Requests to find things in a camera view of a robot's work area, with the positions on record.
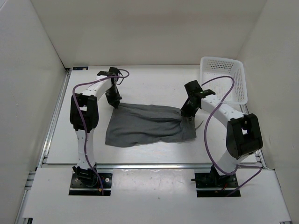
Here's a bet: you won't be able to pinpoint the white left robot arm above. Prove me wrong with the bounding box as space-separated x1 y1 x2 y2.
70 67 123 187

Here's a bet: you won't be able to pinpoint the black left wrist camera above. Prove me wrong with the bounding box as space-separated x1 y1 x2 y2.
109 67 121 76

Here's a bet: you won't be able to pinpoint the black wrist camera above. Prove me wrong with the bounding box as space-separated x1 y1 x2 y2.
109 67 121 76
184 80 202 96

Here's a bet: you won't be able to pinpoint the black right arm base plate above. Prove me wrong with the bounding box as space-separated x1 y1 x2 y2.
191 173 241 198

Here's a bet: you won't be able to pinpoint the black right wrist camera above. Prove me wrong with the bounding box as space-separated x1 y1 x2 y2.
184 80 202 96

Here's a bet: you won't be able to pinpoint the front aluminium frame rail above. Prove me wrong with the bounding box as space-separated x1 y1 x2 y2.
42 162 267 171

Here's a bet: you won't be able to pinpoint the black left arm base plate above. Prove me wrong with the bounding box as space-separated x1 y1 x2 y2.
69 172 113 196

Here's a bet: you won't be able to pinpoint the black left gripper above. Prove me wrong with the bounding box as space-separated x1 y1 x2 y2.
105 86 122 108

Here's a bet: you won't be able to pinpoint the white perforated plastic basket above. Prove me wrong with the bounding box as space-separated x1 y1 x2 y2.
199 56 248 105

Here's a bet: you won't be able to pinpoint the left aluminium frame rail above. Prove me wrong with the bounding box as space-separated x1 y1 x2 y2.
14 68 72 224

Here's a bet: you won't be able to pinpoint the grey drawstring shorts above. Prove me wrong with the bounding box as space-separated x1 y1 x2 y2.
105 103 202 147

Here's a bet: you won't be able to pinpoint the right aluminium frame rail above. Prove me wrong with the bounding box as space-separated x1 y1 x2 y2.
238 104 292 224

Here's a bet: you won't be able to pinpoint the aluminium frame rail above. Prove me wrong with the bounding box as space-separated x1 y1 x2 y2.
238 104 292 224
42 162 267 171
14 68 72 224

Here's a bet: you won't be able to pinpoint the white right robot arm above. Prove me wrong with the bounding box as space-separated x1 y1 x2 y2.
181 89 263 187

